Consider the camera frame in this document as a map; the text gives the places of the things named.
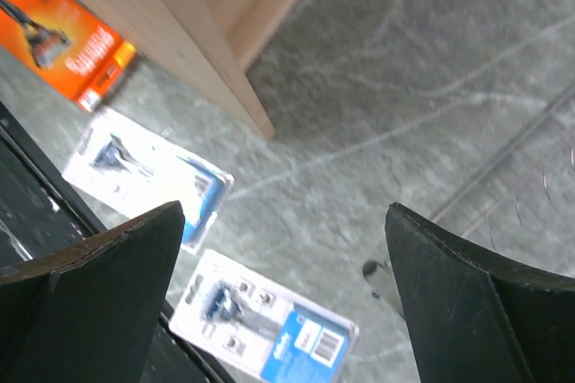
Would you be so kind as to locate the wooden two-tier shelf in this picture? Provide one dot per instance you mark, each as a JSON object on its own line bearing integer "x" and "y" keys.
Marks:
{"x": 209, "y": 44}

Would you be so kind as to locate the metal dish rack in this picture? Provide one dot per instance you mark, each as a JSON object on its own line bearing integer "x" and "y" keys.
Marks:
{"x": 519, "y": 201}

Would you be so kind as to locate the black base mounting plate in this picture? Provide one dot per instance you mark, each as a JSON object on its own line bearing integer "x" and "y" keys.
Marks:
{"x": 42, "y": 214}

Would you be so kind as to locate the lower orange razor box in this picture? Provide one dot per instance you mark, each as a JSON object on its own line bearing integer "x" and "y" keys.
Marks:
{"x": 67, "y": 46}

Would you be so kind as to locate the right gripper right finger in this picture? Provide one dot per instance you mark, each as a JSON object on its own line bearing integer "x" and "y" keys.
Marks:
{"x": 474, "y": 315}

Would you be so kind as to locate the blue razor blister pack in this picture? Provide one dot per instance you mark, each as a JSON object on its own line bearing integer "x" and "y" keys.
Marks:
{"x": 259, "y": 326}
{"x": 133, "y": 170}

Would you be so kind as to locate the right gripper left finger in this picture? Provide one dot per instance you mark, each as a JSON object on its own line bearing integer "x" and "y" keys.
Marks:
{"x": 88, "y": 312}

